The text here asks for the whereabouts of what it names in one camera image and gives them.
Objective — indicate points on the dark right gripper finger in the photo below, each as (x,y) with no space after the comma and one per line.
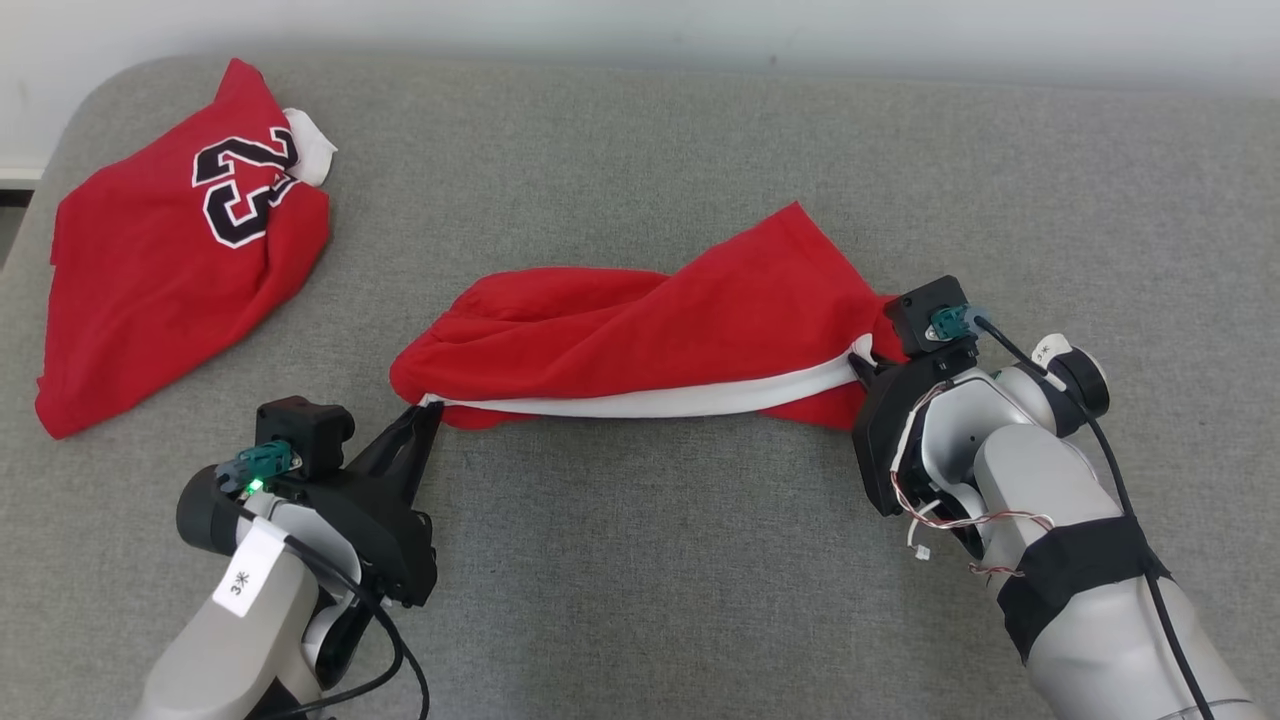
(865,370)

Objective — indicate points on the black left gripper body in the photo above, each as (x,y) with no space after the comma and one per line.
(390,540)

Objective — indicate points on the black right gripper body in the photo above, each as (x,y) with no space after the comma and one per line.
(880,440)

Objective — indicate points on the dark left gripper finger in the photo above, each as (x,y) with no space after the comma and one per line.
(395,450)
(425,460)

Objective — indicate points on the red basketball shorts white stripe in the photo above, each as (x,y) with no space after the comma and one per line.
(650,340)

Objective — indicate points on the red Bulls 23 jersey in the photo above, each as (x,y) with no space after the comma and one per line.
(170,280)

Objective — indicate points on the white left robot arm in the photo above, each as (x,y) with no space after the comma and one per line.
(230,660)

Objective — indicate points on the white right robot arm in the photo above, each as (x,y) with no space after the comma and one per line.
(1080,620)

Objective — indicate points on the grey fabric sofa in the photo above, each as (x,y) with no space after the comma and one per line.
(640,560)

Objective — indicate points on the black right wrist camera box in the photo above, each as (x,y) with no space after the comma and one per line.
(925,305)

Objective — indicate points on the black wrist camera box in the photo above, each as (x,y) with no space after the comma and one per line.
(305,430)
(925,305)

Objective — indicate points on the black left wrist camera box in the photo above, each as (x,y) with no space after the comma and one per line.
(305,430)

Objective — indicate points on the wall baseboard strip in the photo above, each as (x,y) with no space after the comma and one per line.
(15,172)

